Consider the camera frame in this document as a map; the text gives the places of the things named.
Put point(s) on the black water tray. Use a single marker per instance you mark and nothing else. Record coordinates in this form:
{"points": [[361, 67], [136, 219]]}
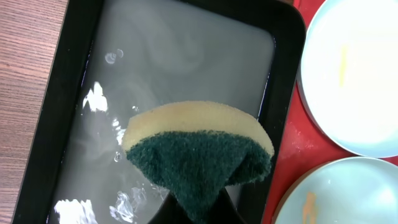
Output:
{"points": [[116, 59]]}

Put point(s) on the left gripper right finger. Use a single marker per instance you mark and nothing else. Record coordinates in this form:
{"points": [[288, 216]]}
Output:
{"points": [[224, 212]]}

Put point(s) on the light blue plate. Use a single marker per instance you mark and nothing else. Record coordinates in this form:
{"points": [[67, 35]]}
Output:
{"points": [[349, 190], [348, 75]]}

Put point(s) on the red plastic tray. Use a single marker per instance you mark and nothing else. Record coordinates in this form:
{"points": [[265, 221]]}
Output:
{"points": [[304, 146]]}

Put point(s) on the green yellow sponge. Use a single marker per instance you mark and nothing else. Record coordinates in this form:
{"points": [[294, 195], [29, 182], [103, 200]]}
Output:
{"points": [[197, 148]]}

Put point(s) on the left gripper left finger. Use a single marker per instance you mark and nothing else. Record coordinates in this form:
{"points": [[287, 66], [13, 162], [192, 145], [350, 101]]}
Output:
{"points": [[169, 212]]}

